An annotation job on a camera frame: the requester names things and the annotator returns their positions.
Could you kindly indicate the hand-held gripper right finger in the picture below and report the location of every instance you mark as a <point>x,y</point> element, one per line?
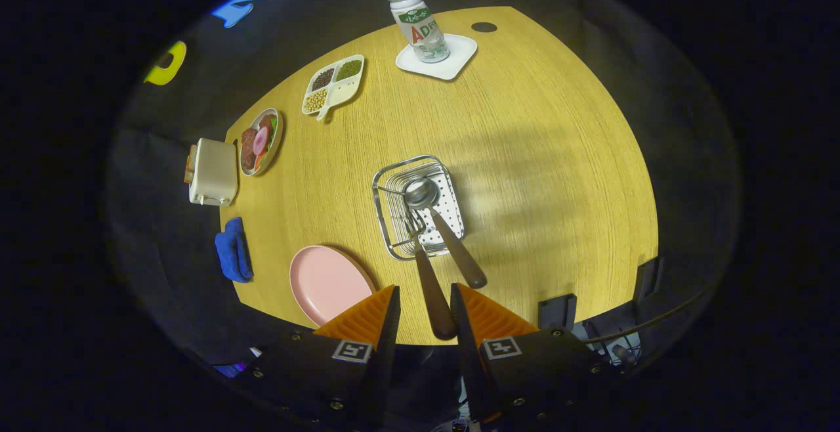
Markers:
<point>469,366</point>

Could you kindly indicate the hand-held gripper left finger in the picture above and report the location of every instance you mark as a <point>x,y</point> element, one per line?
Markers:
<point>377,366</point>

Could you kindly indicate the pink plate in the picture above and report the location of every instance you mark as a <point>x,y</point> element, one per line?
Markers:
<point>328,281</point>

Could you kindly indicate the black table clamp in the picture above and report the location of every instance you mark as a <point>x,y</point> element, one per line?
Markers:
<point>558,312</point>
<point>648,278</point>

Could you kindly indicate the blue lit screen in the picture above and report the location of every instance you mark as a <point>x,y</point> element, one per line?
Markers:
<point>230,370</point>

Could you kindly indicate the blue folded cloth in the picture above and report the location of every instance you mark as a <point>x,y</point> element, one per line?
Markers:
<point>233,255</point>

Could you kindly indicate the white plate of food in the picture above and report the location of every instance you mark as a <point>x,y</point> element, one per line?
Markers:
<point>274,140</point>

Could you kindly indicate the brown meat slice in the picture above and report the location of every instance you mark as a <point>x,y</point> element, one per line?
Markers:
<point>248,150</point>

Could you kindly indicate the white toaster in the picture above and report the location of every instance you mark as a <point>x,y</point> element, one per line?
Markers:
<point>213,172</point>

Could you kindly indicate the brown toast slice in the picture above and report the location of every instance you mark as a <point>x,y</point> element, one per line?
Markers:
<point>190,164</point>

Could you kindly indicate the white divided bean dish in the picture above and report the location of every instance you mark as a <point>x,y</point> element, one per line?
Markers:
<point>341,90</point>

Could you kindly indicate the white square coaster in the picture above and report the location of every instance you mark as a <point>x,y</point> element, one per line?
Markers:
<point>456,58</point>

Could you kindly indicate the black round table grommet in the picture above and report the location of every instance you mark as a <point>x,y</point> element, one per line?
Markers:
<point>484,27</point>

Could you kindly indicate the white green-label bottle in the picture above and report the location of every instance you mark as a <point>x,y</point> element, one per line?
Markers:
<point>420,28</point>

